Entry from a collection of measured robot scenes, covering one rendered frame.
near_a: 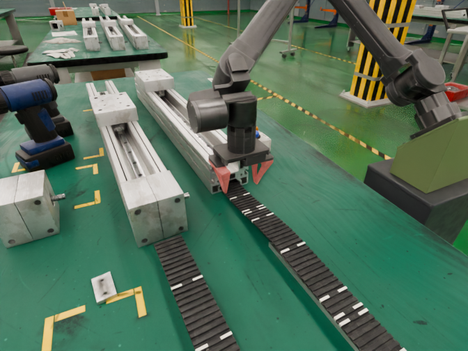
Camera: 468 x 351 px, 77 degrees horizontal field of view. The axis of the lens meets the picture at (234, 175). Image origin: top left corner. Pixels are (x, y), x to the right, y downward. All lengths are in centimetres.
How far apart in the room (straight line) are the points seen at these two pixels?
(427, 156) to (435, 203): 11
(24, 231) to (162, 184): 27
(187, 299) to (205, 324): 5
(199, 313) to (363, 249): 33
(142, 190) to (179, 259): 15
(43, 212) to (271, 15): 60
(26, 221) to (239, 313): 42
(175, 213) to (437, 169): 58
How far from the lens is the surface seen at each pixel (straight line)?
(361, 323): 47
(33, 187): 67
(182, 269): 50
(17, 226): 68
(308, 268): 51
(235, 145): 57
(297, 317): 49
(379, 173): 87
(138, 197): 55
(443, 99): 85
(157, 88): 116
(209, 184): 69
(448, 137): 77
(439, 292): 61
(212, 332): 43
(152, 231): 58
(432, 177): 81
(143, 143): 77
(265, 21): 69
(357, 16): 86
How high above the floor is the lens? 120
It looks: 33 degrees down
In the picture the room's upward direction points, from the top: straight up
